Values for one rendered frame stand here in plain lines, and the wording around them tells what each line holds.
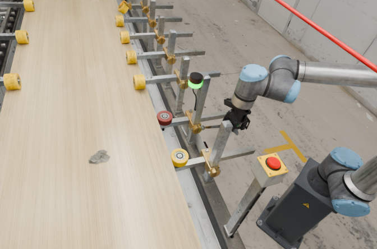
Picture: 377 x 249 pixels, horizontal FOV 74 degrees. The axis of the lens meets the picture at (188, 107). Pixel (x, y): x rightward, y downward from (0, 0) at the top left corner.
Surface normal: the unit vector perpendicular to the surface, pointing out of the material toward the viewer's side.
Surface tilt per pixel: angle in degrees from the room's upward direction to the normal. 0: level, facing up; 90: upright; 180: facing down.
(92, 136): 0
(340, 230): 0
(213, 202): 0
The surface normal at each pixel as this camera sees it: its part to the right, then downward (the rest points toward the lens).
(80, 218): 0.14, -0.72
